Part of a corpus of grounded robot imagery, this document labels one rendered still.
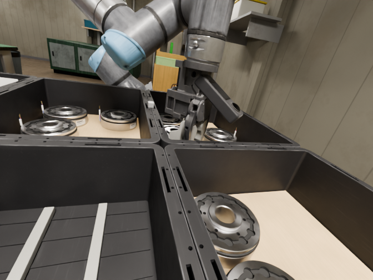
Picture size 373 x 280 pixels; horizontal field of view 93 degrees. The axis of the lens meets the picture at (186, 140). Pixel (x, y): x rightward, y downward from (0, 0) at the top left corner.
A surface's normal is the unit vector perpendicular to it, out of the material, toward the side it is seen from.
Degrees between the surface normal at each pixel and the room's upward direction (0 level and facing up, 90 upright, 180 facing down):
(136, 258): 0
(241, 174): 90
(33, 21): 90
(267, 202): 0
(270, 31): 90
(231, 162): 90
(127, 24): 56
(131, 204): 0
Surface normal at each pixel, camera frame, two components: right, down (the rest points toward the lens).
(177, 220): 0.17, -0.89
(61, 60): 0.11, 0.44
